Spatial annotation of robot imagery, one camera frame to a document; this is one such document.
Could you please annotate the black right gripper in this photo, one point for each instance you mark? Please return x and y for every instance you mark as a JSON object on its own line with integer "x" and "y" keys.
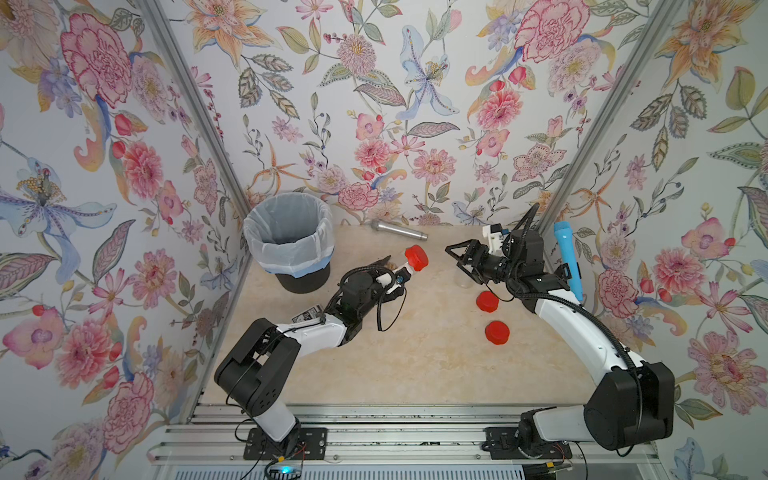
{"x": 475, "y": 260}

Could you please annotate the peanut jar red lid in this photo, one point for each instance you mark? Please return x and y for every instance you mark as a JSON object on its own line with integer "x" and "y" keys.
{"x": 463, "y": 280}
{"x": 416, "y": 261}

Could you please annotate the black bin with white liner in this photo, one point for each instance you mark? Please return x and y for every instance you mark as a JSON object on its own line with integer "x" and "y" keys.
{"x": 291, "y": 236}

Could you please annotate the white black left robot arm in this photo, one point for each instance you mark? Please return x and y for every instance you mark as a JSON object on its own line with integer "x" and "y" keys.
{"x": 253, "y": 374}

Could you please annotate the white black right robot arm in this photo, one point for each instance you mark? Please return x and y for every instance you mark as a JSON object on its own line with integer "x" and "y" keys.
{"x": 633, "y": 401}

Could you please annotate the silver microphone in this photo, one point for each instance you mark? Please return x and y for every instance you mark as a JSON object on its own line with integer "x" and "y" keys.
{"x": 382, "y": 226}

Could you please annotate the black white card box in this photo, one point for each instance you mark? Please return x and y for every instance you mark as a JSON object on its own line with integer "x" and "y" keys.
{"x": 309, "y": 314}

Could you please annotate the blue microphone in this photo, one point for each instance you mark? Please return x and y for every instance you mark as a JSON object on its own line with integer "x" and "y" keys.
{"x": 564, "y": 236}

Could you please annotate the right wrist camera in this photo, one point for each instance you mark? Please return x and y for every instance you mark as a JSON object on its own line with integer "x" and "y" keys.
{"x": 494, "y": 236}

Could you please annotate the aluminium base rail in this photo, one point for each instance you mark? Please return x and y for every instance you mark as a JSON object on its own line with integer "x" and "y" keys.
{"x": 384, "y": 442}

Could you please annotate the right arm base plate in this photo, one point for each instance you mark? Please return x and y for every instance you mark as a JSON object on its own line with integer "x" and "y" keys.
{"x": 516, "y": 444}

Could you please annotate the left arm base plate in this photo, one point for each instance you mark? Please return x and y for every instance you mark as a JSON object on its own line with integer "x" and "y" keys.
{"x": 300, "y": 444}

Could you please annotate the aluminium corner post right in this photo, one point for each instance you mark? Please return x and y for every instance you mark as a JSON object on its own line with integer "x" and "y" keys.
{"x": 659, "y": 21}

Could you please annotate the aluminium corner post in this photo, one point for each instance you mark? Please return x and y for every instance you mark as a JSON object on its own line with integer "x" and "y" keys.
{"x": 217, "y": 187}
{"x": 659, "y": 21}

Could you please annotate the aluminium corner post left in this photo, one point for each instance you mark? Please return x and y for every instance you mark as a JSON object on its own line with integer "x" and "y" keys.
{"x": 217, "y": 187}

